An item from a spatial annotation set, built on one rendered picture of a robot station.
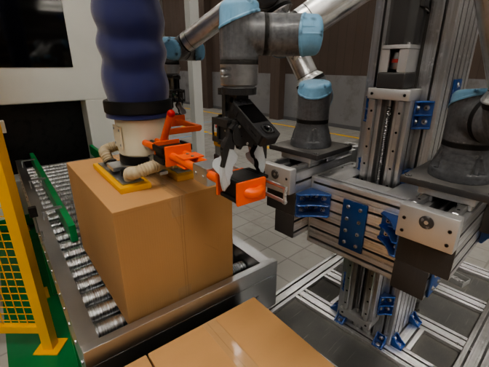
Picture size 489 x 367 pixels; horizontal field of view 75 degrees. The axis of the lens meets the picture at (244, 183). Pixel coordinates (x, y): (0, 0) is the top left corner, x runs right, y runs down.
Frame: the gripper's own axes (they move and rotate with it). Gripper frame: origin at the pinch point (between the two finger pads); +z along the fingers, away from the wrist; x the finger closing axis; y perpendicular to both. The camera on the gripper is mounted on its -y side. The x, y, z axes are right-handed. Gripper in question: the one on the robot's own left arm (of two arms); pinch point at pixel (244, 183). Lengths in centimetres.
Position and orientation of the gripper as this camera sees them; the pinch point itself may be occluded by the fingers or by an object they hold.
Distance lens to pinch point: 69.8
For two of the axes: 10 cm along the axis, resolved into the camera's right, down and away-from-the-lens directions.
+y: -6.0, -2.8, 7.4
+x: -8.0, 2.1, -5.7
